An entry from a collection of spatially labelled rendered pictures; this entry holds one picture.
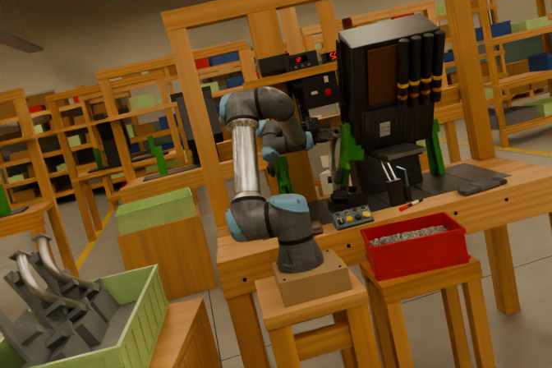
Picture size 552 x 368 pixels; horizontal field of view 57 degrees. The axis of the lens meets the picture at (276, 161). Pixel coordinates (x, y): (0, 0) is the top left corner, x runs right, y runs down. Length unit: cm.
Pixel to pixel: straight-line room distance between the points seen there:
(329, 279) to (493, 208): 88
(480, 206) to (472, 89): 81
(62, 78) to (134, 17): 208
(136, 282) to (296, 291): 67
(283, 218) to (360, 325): 39
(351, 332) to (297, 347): 17
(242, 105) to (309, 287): 65
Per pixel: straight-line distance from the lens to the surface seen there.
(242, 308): 204
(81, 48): 1228
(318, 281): 158
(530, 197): 229
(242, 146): 171
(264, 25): 251
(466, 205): 216
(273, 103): 176
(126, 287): 200
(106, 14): 1231
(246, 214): 162
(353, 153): 221
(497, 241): 299
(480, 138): 284
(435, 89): 215
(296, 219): 158
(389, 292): 172
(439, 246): 176
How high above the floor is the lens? 151
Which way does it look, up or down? 9 degrees down
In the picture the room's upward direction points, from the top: 13 degrees counter-clockwise
